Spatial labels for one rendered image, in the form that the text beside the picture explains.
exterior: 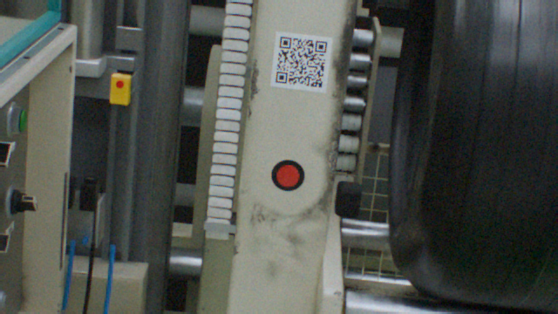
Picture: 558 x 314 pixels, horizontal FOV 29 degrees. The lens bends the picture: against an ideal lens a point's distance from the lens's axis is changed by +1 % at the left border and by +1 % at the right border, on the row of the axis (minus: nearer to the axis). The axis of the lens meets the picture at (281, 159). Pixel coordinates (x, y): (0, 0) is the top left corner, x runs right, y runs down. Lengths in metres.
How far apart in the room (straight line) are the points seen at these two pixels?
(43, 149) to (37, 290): 0.19
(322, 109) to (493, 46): 0.29
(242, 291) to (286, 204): 0.15
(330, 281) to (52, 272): 0.36
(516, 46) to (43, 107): 0.56
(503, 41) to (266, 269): 0.49
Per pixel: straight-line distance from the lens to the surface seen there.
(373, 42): 1.88
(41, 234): 1.38
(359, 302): 1.49
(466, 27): 1.31
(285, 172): 1.49
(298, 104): 1.47
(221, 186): 1.52
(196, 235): 2.36
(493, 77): 1.28
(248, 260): 1.54
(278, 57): 1.45
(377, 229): 1.75
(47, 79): 1.32
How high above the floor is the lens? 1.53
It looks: 18 degrees down
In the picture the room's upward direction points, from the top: 7 degrees clockwise
